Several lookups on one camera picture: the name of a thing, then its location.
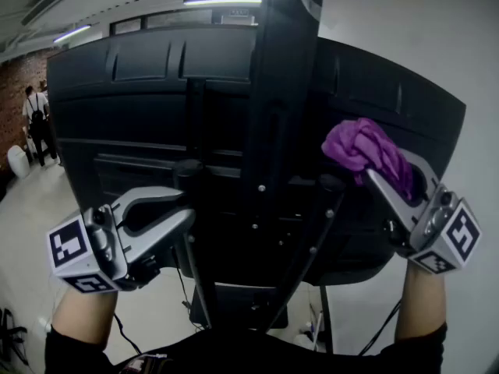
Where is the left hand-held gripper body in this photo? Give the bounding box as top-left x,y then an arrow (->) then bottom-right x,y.
46,203 -> 161,295

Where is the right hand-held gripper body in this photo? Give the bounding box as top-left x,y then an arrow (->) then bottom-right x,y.
383,184 -> 483,277

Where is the purple cloth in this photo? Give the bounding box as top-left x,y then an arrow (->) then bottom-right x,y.
321,117 -> 415,202

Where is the large black screen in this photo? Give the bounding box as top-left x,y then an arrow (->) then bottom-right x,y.
46,25 -> 467,288

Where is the person's left forearm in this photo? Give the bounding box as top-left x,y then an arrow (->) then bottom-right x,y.
44,284 -> 120,374

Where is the person's right forearm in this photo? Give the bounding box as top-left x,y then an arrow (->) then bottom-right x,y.
392,262 -> 448,374

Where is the black screen stand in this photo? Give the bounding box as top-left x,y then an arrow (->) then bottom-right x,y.
171,0 -> 386,355

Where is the white bin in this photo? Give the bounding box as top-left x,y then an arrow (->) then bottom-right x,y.
6,145 -> 32,179

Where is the small chest-worn device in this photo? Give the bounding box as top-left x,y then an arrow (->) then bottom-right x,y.
119,351 -> 169,374

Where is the person's black shirt torso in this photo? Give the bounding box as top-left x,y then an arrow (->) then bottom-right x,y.
103,328 -> 401,374

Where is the long ceiling light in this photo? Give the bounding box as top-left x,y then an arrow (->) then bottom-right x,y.
52,23 -> 93,44
182,0 -> 264,7

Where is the hanging black cable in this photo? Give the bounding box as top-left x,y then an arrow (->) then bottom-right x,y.
170,245 -> 205,331

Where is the thin black cable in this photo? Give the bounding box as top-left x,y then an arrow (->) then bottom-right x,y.
112,312 -> 144,356

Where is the black chair frame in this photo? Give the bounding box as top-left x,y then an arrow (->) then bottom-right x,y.
0,307 -> 29,367

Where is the black cable bundle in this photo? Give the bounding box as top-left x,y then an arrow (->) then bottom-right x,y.
357,298 -> 403,357

